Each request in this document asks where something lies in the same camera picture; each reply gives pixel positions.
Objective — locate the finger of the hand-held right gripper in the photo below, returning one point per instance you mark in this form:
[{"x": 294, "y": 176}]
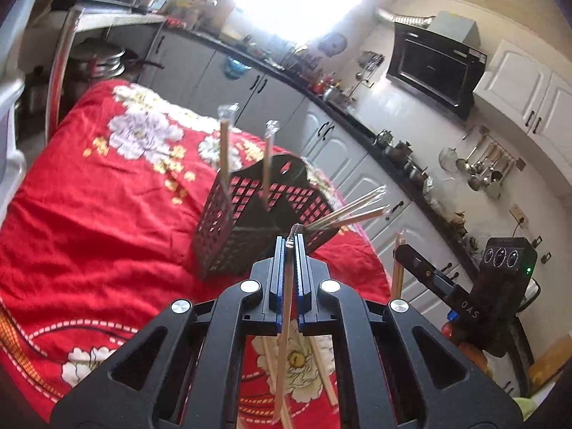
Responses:
[{"x": 424, "y": 270}]

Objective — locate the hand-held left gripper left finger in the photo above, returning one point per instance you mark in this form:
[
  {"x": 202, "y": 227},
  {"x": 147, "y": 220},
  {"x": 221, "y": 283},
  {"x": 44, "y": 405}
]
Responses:
[{"x": 279, "y": 272}]

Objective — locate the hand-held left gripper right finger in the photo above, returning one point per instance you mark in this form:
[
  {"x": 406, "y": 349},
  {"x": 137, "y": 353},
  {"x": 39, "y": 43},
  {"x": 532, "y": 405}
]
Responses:
[{"x": 301, "y": 272}]

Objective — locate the plastic chopstick pair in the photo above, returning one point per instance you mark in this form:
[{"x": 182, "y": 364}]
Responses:
[
  {"x": 283, "y": 344},
  {"x": 397, "y": 277}
]

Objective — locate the dark grey utensil holder basket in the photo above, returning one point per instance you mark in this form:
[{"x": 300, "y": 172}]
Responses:
[{"x": 232, "y": 232}]

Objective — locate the pile of chopsticks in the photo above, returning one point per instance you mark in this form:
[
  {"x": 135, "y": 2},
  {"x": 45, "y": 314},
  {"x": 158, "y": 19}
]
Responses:
[{"x": 224, "y": 152}]

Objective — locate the row of hanging kitchen utensils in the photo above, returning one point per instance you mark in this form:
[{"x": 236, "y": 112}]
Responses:
[{"x": 482, "y": 165}]

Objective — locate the hanging metal utensils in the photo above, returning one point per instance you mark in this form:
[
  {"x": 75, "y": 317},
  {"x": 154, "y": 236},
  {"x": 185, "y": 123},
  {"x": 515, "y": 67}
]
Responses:
[{"x": 370, "y": 65}]

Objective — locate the person's right hand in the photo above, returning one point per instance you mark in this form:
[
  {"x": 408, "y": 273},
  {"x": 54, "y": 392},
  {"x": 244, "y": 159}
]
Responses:
[{"x": 473, "y": 353}]

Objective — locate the clear plastic bag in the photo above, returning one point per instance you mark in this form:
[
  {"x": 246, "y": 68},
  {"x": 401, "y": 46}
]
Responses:
[{"x": 440, "y": 192}]

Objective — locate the steel lidded pots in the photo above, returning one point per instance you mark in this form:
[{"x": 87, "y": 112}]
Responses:
[{"x": 411, "y": 163}]

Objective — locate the white lower cabinets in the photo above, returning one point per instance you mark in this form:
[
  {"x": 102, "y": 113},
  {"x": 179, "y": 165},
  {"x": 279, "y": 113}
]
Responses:
[{"x": 348, "y": 161}]

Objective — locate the steel kettle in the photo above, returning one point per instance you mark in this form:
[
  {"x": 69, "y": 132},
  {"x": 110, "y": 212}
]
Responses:
[{"x": 384, "y": 138}]

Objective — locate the black kitchen countertop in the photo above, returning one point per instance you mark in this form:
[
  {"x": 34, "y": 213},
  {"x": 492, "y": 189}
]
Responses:
[{"x": 362, "y": 127}]

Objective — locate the red floral tablecloth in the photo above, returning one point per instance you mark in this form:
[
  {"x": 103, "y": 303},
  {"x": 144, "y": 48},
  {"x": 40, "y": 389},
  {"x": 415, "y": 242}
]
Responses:
[{"x": 111, "y": 232}]

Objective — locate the large steel stock pot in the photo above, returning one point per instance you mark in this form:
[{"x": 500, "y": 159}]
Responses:
[{"x": 334, "y": 94}]

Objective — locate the group of condiment bottles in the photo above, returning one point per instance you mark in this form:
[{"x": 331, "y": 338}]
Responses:
[{"x": 313, "y": 71}]

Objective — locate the black range hood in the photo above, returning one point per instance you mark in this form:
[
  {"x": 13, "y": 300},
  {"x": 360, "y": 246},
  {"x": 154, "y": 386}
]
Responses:
[{"x": 429, "y": 67}]

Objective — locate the blue basin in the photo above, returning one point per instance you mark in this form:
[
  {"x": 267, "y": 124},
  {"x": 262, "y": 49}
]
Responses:
[{"x": 237, "y": 67}]

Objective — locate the white upper cabinet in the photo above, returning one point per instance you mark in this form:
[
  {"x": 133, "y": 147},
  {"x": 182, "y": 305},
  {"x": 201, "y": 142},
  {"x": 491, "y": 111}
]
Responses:
[{"x": 514, "y": 76}]

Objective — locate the small round fan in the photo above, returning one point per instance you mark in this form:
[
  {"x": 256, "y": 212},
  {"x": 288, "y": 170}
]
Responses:
[{"x": 333, "y": 43}]

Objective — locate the bright window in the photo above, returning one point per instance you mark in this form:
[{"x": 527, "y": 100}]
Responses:
[{"x": 299, "y": 0}]

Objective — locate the stacked metal steamer pot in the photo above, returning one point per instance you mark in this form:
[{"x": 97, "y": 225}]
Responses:
[{"x": 96, "y": 60}]

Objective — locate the stainless steel table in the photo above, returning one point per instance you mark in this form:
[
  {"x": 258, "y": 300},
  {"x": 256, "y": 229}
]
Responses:
[{"x": 62, "y": 62}]

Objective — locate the small dark lidded pot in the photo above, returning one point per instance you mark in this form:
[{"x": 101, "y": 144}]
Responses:
[{"x": 35, "y": 91}]

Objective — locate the silver flexible duct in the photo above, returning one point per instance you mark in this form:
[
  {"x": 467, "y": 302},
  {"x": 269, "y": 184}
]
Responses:
[{"x": 402, "y": 18}]

